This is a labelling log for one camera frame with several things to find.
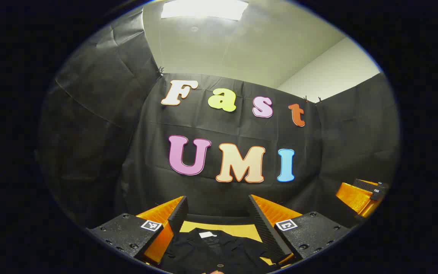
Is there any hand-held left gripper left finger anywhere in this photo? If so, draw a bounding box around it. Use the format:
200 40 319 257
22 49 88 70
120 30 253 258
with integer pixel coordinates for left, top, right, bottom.
86 196 189 265

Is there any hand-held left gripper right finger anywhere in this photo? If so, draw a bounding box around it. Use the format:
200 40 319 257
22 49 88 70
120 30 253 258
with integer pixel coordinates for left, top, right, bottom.
248 194 352 265

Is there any black garment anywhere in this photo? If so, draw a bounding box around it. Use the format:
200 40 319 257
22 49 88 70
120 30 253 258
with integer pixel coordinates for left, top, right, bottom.
158 228 280 274

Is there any black backdrop cloth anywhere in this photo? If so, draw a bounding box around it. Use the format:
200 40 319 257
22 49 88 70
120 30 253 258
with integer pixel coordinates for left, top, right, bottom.
38 8 400 229

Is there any ceiling light panel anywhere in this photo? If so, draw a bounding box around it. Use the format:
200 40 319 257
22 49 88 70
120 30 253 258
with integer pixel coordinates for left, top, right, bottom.
161 0 249 21

